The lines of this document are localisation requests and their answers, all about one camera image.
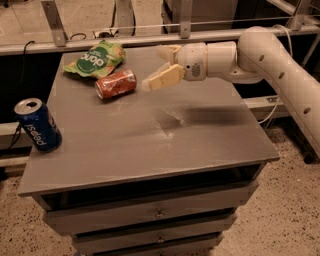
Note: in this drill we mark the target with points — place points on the red coke can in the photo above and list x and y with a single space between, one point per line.
116 84

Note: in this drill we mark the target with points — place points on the blue pepsi can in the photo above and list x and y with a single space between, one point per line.
34 117

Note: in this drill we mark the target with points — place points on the grey drawer cabinet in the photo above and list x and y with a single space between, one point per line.
190 136

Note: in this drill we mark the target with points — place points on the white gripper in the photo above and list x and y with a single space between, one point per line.
191 62

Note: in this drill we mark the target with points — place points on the grey drawer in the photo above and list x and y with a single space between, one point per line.
169 248
151 208
155 234

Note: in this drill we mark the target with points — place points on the bottom grey drawer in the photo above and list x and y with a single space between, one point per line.
169 248

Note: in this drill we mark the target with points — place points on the top grey drawer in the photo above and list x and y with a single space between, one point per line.
151 208

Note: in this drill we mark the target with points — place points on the green chip bag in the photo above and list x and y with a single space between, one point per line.
99 61

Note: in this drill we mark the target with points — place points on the middle grey drawer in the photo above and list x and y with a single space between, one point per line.
155 234

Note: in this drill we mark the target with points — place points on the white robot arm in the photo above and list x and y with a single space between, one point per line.
257 55

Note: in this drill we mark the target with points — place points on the white power strip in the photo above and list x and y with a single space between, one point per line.
105 33

